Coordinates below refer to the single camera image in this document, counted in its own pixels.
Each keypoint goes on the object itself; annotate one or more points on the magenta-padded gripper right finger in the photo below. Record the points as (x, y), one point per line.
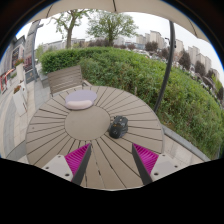
(146, 159)

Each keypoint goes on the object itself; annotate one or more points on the green hedge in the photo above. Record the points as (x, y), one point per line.
(140, 76)

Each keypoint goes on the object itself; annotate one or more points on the slatted wooden chair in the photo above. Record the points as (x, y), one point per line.
(65, 79)

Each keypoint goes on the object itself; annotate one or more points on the sparse tree with bare trunk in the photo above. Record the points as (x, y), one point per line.
(69, 33)

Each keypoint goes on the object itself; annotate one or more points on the round leafy tree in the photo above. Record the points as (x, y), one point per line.
(110, 25)

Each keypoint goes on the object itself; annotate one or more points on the dark curved umbrella pole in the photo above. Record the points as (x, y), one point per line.
(170, 60)

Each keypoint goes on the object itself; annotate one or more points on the lavender mouse pad with wrist rest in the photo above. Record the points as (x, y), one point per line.
(80, 98)

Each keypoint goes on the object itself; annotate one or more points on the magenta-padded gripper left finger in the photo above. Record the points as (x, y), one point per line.
(76, 159)

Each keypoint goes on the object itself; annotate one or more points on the distant apartment buildings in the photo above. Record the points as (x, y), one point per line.
(155, 37)

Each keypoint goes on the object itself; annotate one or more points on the beige umbrella canopy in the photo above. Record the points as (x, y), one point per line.
(100, 6)

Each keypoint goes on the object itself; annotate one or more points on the black computer mouse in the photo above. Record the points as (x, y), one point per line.
(118, 127)

